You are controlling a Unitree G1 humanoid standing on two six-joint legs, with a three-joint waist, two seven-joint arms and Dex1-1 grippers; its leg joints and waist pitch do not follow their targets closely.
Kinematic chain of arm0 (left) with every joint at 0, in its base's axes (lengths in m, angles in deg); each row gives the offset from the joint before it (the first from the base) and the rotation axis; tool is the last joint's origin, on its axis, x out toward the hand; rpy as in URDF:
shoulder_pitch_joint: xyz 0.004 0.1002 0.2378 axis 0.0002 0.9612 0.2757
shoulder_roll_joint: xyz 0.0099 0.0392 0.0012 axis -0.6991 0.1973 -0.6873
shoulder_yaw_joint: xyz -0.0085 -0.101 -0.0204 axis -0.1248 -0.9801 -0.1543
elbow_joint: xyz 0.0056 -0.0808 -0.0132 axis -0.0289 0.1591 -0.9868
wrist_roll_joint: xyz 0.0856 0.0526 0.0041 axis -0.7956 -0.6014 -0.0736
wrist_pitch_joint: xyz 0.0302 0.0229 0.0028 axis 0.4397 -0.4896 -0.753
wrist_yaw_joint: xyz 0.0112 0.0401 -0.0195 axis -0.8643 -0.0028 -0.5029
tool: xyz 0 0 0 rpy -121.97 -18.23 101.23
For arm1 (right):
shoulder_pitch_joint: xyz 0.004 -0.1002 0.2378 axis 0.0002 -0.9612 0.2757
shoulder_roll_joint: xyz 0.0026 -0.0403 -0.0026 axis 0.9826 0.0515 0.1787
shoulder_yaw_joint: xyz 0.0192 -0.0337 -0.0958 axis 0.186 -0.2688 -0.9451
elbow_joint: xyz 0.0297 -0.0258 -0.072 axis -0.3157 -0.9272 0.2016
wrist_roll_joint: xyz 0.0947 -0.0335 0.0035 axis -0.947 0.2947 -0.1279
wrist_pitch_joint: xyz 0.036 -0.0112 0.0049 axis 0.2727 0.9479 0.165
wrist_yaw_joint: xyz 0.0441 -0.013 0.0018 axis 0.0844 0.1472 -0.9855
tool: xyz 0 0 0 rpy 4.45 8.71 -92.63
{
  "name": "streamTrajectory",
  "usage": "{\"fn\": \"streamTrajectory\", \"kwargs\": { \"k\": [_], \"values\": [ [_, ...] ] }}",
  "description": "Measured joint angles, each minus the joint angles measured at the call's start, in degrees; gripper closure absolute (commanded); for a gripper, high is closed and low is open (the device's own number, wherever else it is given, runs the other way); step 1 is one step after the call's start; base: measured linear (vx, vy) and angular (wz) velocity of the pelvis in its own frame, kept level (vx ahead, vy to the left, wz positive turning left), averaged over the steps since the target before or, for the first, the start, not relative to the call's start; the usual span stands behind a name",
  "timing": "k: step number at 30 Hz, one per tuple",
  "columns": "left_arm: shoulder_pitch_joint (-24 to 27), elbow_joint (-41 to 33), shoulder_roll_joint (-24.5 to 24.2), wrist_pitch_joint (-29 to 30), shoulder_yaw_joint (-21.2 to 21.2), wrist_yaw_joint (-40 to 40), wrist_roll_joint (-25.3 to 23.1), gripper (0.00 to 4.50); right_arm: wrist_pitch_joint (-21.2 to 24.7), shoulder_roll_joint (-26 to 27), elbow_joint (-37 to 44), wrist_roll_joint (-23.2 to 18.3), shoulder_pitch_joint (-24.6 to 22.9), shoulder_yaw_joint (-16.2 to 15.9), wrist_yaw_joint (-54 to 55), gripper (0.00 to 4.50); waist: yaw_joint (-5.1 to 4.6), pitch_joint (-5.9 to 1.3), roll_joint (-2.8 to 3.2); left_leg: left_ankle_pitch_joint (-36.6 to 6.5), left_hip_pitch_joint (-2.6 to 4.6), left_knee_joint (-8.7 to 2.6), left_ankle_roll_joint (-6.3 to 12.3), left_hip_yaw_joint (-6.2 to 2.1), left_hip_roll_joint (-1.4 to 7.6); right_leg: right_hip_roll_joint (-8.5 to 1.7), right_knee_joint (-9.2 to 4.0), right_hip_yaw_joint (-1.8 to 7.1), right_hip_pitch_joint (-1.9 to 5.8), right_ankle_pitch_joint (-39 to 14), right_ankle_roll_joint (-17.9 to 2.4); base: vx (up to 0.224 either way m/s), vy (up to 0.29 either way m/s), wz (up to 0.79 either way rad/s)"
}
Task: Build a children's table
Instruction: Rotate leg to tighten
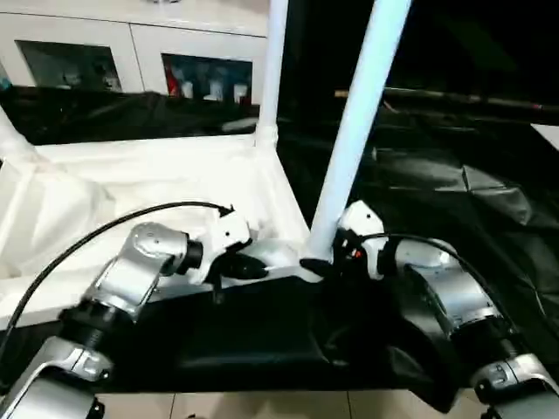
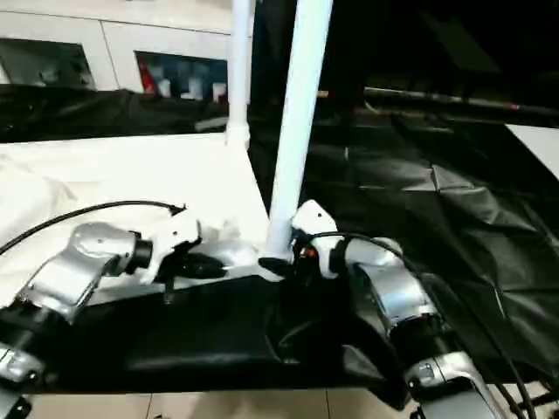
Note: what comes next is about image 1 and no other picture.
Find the white printed mug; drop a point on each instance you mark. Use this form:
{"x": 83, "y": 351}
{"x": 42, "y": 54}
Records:
{"x": 215, "y": 89}

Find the white plastic table top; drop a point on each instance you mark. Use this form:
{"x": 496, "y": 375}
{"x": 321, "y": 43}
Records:
{"x": 131, "y": 187}

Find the black backdrop cloth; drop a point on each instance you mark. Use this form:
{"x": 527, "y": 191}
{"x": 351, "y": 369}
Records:
{"x": 458, "y": 43}

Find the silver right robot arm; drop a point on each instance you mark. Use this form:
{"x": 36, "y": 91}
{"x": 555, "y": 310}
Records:
{"x": 454, "y": 283}

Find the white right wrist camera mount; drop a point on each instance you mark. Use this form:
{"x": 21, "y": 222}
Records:
{"x": 367, "y": 231}

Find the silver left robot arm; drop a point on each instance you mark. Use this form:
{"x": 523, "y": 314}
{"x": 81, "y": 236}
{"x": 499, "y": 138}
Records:
{"x": 131, "y": 270}

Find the white sideboard with glass doors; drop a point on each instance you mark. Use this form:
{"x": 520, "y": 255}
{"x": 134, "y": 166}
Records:
{"x": 131, "y": 39}

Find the black work mat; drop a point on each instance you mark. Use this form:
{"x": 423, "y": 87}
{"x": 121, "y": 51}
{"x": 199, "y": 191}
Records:
{"x": 284, "y": 331}

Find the small white cup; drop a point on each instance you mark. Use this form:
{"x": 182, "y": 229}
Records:
{"x": 240, "y": 92}

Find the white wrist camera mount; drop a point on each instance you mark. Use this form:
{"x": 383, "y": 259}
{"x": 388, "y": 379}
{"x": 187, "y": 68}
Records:
{"x": 227, "y": 240}
{"x": 367, "y": 231}

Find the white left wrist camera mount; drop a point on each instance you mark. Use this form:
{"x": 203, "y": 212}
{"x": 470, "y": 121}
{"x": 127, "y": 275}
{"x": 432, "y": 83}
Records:
{"x": 227, "y": 240}

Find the white plastic table leg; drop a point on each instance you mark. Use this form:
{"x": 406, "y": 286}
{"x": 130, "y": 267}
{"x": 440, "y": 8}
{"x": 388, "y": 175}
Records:
{"x": 273, "y": 70}
{"x": 362, "y": 109}
{"x": 15, "y": 135}

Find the grey metal rod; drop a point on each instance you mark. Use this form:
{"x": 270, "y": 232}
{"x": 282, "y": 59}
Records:
{"x": 471, "y": 99}

